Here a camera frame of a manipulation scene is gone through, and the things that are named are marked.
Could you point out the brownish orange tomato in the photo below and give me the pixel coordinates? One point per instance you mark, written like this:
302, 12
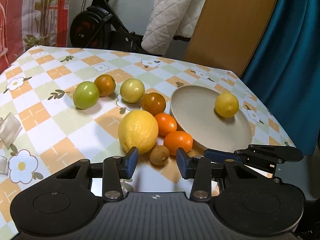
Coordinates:
153, 102
105, 85

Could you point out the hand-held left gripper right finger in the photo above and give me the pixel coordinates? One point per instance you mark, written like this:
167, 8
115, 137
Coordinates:
182, 165

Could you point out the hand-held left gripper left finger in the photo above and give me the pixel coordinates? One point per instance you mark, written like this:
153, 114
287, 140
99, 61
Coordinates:
132, 162

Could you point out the green apple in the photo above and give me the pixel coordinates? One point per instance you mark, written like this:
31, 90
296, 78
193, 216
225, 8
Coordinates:
86, 95

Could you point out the teal curtain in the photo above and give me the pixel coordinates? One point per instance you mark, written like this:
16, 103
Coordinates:
287, 67

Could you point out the large yellow lemon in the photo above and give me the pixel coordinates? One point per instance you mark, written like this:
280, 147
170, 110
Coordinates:
138, 131

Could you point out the orange mandarin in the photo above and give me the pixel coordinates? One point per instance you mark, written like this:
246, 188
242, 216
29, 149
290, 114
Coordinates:
165, 123
178, 142

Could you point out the beige ceramic plate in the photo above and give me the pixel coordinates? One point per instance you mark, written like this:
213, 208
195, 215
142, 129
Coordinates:
195, 105

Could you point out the black exercise bike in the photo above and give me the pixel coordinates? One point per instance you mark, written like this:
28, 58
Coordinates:
97, 12

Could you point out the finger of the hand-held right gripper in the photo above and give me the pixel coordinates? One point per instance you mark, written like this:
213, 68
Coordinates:
220, 155
275, 170

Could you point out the checked floral tablecloth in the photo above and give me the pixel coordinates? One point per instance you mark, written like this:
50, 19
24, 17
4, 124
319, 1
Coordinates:
50, 135

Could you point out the red printed plant curtain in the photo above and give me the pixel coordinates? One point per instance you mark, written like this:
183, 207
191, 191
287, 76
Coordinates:
15, 5

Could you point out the brown kiwi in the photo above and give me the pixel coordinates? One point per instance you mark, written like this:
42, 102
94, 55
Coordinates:
159, 155

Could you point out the white quilted blanket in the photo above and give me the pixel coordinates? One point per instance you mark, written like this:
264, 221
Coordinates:
170, 17

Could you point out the small yellow lemon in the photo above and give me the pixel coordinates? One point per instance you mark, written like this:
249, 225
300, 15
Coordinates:
226, 104

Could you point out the pale yellow apple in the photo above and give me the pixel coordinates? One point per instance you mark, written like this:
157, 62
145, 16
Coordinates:
132, 90

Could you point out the wooden board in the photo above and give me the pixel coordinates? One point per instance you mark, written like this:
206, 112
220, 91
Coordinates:
230, 30

